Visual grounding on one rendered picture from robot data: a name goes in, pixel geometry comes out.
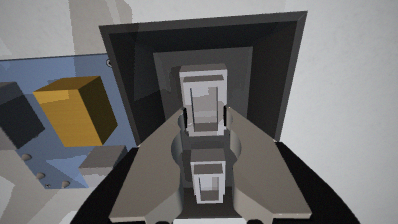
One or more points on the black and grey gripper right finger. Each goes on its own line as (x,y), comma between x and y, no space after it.
(272,184)

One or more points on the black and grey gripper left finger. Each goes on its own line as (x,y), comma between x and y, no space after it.
(145,187)

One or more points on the yellow brass block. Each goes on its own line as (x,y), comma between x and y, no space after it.
(79,110)

